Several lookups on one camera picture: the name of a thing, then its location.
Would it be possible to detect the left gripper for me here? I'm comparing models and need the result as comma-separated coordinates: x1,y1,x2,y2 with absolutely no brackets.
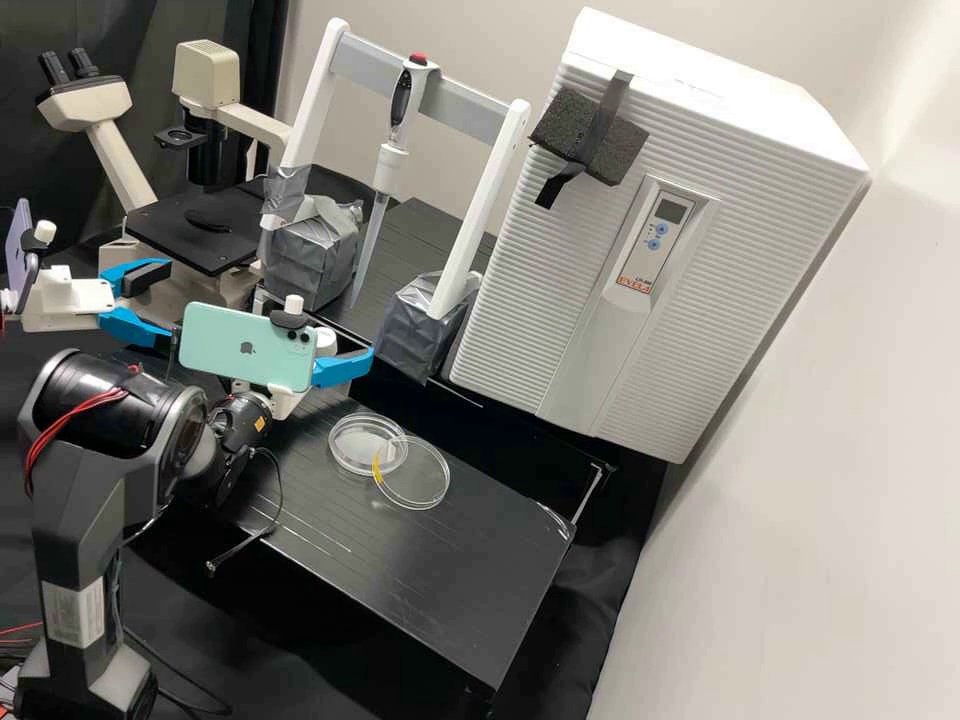
21,257,182,349

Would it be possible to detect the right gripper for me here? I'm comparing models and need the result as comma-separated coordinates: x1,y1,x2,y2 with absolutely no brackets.
253,345,375,423

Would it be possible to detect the petri dish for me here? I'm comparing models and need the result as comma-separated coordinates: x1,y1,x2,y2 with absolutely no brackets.
326,413,411,476

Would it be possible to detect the grey taped block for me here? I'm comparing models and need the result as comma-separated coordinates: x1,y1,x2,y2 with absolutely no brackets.
257,167,363,313
371,270,483,386

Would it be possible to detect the black platform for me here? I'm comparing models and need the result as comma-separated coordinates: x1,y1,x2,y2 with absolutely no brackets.
298,166,625,483
123,389,580,696

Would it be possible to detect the petri dish lid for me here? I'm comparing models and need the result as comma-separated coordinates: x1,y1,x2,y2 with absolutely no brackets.
371,434,452,512

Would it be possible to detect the cream microscope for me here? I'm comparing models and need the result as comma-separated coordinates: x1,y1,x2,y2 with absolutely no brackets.
35,41,301,318

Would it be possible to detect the pipette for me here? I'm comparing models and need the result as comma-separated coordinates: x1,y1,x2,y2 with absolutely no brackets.
349,53,441,310

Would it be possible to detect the white pipette stand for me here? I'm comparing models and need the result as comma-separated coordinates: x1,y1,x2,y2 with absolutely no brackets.
257,17,533,321

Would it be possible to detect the incubator door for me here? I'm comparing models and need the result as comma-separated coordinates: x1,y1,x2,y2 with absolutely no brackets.
443,65,872,466

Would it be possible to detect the white incubator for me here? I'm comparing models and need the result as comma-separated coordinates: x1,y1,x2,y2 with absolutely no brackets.
556,6,872,183

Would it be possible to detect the right wrist camera phone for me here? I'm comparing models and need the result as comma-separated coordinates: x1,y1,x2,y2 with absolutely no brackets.
176,293,340,396

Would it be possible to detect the wrist camera phone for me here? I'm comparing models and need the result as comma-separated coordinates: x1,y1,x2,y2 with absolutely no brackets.
2,196,60,318
176,293,340,396

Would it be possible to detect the left wrist camera phone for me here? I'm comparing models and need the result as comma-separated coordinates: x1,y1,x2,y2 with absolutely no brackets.
2,196,60,318

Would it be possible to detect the black cable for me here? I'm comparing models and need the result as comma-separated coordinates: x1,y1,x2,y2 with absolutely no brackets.
205,445,285,576

